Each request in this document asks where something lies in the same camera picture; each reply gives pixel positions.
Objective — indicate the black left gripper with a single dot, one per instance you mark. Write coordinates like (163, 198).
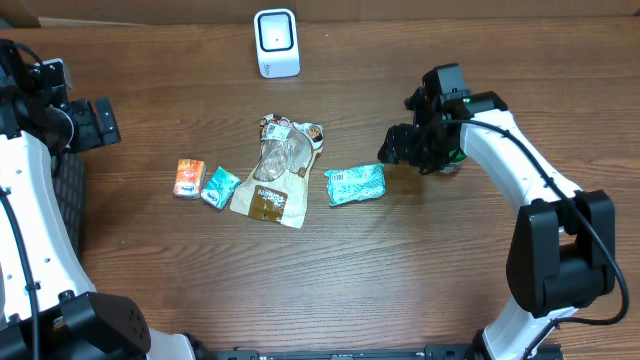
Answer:
(92, 134)

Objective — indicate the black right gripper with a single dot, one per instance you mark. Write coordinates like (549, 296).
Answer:
(402, 147)

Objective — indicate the green lid jar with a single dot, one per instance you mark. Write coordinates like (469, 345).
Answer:
(457, 157)

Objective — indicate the orange tissue pack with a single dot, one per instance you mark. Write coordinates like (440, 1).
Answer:
(190, 176)

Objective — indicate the teal tissue pack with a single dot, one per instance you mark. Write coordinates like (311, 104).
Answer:
(220, 188)

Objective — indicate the brown white snack pouch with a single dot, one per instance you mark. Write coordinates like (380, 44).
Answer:
(276, 190)

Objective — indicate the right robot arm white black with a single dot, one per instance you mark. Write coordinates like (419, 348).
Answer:
(561, 264)

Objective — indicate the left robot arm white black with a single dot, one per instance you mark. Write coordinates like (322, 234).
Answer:
(50, 309)

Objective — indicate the white barcode scanner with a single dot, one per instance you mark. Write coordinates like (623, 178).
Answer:
(277, 45)

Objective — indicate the dark grey plastic basket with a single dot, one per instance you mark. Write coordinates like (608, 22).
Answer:
(70, 188)

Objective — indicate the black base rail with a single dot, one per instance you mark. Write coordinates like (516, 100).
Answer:
(340, 355)

